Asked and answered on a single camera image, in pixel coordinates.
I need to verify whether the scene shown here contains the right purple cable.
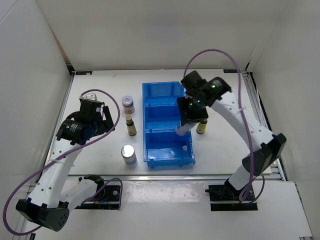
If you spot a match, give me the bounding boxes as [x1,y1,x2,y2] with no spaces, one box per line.
[182,49,266,205]

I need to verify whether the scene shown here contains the silver-lid bead jar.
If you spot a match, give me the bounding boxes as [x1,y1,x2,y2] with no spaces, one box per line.
[120,145,138,168]
[175,121,197,136]

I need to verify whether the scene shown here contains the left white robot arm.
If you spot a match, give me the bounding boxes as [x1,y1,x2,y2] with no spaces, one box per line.
[15,100,115,232]

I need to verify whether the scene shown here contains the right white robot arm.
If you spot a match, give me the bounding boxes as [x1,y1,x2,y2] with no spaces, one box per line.
[175,70,287,200]

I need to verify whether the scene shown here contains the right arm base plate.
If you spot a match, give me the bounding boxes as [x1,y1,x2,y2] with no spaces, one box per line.
[205,185,258,212]

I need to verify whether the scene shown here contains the left yellow-label sauce bottle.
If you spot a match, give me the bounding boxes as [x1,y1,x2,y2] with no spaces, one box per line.
[125,115,137,136]

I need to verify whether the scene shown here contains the far blue storage bin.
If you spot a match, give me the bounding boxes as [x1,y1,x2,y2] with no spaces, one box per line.
[142,81,185,106]

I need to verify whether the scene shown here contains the aluminium table edge rail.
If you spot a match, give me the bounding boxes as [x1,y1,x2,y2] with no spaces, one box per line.
[67,173,236,181]

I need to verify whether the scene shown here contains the blue storage bin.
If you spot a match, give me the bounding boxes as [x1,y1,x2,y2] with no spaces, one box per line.
[143,130,196,169]
[143,104,181,131]
[142,81,185,106]

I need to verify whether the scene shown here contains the yellow-label sauce bottle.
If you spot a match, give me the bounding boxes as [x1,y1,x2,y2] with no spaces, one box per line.
[125,115,137,136]
[196,119,208,135]

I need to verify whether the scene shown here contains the near blue storage bin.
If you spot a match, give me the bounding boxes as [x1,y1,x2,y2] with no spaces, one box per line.
[143,130,196,169]

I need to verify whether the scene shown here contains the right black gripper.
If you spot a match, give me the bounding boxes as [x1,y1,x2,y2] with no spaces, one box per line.
[176,94,209,127]

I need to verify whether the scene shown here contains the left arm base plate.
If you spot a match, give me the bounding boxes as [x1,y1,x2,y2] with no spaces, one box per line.
[75,177,123,210]

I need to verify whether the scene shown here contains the right yellow-label sauce bottle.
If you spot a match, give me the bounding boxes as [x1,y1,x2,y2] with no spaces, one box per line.
[196,119,208,135]

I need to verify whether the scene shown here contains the middle blue storage bin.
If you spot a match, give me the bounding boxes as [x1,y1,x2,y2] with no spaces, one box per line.
[143,104,181,131]

